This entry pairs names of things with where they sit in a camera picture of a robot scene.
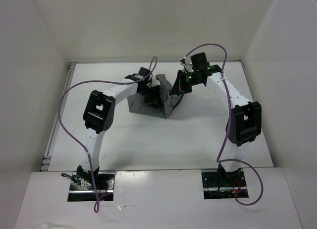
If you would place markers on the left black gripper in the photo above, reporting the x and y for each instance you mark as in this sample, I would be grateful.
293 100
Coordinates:
154 100

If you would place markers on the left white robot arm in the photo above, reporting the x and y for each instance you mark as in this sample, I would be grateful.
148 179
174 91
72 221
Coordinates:
99 114

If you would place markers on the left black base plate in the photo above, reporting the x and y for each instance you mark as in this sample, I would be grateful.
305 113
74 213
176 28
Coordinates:
82 191

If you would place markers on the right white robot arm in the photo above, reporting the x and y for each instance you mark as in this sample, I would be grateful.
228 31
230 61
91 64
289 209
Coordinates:
245 117

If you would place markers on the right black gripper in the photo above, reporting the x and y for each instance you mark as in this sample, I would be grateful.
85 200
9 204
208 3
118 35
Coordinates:
180 86

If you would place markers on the grey pleated skirt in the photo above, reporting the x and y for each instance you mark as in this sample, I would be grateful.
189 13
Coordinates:
168 103

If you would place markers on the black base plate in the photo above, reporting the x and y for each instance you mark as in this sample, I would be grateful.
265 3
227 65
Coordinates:
82 191
215 187

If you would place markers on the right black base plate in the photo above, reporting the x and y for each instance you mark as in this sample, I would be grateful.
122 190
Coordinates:
215 187

